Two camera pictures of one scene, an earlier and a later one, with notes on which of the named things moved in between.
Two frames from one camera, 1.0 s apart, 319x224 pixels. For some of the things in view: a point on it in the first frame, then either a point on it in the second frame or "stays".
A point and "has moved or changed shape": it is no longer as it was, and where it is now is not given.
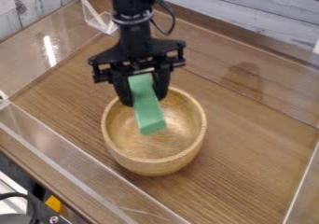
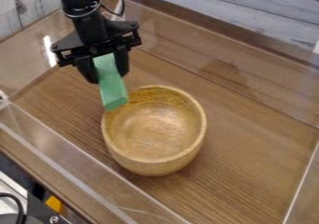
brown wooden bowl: (157, 152) stays
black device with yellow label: (50, 211) stays
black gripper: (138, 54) -> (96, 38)
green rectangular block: (146, 106) has moved or changed shape
